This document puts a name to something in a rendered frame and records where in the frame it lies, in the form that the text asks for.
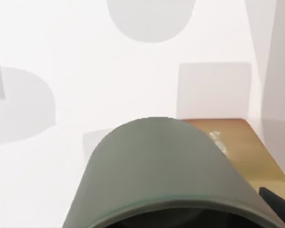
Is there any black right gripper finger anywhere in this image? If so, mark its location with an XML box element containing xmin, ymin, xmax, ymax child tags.
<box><xmin>258</xmin><ymin>187</ymin><xmax>285</xmax><ymax>228</ymax></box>

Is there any grey-green cup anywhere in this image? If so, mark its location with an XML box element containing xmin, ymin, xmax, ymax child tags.
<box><xmin>63</xmin><ymin>116</ymin><xmax>285</xmax><ymax>228</ymax></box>

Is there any flat yellow square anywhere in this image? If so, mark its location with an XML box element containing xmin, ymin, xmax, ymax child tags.
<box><xmin>181</xmin><ymin>118</ymin><xmax>285</xmax><ymax>200</ymax></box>

